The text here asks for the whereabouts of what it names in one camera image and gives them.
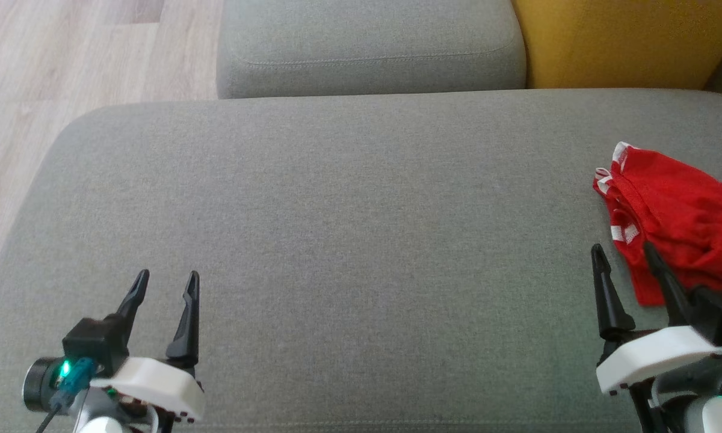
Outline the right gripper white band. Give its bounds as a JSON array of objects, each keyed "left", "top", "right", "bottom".
[{"left": 591, "top": 242, "right": 722, "bottom": 395}]

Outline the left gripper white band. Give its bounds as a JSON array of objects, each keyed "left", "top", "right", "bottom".
[{"left": 90, "top": 269, "right": 205, "bottom": 422}]

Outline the red shorts wide white stripe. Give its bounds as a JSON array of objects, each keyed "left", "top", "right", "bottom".
[{"left": 593, "top": 141, "right": 722, "bottom": 289}]

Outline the grey sofa seat cushion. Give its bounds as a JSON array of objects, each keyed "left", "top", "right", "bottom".
[{"left": 0, "top": 89, "right": 722, "bottom": 433}]

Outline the yellow sofa cushion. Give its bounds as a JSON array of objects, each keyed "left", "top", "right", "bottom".
[{"left": 511, "top": 0, "right": 722, "bottom": 91}]

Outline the grey sofa back cushion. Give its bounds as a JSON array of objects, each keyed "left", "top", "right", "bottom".
[{"left": 217, "top": 0, "right": 527, "bottom": 100}]

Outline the black cable teal plug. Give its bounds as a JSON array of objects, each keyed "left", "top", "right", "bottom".
[{"left": 35, "top": 358, "right": 97, "bottom": 433}]

